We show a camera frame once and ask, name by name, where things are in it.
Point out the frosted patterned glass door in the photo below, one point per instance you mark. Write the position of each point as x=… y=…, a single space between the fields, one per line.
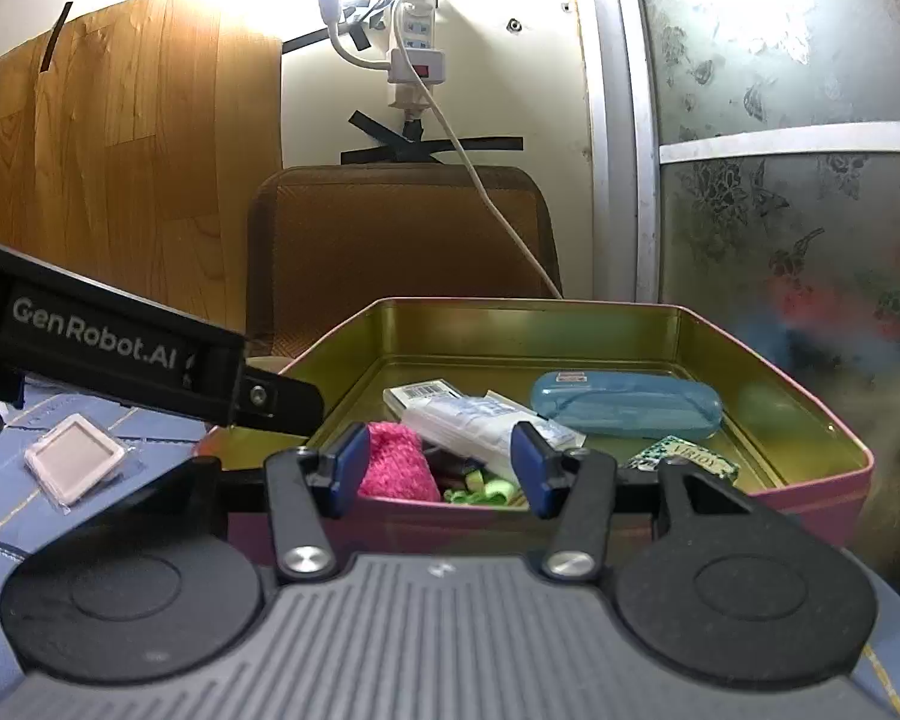
x=780 y=165

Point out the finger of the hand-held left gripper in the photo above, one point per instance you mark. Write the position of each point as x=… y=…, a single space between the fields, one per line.
x=285 y=405

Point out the pink tin box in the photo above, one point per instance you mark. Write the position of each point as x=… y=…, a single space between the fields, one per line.
x=795 y=495

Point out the green patterned small carton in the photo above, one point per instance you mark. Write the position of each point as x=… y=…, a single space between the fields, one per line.
x=690 y=457

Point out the clear packet with blue print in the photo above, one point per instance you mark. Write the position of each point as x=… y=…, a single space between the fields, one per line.
x=472 y=427

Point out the white square pad packet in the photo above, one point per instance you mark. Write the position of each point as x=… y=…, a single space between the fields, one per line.
x=75 y=457

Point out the wood grain sheet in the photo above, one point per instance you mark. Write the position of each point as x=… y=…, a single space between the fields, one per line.
x=120 y=150

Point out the black tape cross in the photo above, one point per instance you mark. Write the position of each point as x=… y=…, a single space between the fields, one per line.
x=420 y=146

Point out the black tape strip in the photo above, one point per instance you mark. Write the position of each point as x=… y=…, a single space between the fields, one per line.
x=56 y=37

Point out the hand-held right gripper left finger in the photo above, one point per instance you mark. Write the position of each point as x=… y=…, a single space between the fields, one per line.
x=349 y=469

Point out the blue checked tablecloth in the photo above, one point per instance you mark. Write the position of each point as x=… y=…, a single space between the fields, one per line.
x=157 y=457

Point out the white power strip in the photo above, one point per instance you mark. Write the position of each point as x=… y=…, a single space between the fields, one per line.
x=416 y=45

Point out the brown chair cushion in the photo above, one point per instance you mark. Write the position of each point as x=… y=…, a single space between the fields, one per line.
x=390 y=240

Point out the green cloth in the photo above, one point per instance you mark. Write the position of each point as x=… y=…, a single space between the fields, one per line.
x=484 y=491

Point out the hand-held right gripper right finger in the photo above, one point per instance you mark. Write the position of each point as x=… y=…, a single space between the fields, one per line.
x=529 y=469

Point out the pink fluffy sock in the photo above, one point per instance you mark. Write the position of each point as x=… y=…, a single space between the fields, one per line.
x=401 y=465

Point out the blue plastic case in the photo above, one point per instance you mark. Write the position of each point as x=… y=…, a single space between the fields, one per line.
x=630 y=401

